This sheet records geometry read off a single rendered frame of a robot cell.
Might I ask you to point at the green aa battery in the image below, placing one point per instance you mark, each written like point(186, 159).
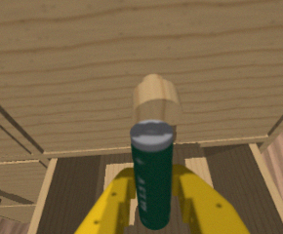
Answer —
point(152, 153)

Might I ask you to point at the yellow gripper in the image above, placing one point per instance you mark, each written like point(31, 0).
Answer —
point(206, 210)

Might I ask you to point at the tan wooden chest of drawers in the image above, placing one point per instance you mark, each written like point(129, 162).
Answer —
point(10, 125)

